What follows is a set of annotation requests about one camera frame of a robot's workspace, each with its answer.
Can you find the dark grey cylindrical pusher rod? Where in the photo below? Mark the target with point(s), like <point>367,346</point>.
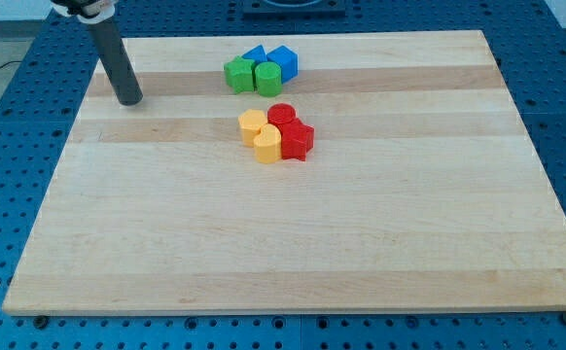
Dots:
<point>113,56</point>

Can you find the blue triangle block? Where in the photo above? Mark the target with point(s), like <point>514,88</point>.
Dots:
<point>257,54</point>

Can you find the yellow hexagon block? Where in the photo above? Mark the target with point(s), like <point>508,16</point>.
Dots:
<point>250,123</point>

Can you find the green cylinder block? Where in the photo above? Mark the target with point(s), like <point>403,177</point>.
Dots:
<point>268,77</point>

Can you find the green star block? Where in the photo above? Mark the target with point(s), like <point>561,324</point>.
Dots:
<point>239,74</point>

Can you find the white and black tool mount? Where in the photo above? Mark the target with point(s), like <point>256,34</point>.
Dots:
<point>86,11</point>

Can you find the red star block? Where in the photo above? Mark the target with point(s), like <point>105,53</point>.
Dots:
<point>297,139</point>

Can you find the light wooden board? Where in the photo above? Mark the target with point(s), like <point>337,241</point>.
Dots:
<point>423,192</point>

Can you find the blue cube block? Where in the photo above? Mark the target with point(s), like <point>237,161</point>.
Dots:
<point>287,60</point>

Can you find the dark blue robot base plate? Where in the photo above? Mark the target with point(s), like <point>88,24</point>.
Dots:
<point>264,8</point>

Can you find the yellow heart block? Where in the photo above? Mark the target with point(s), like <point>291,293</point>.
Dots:
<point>267,144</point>

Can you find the red cylinder block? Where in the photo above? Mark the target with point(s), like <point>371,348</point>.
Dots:
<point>281,114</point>

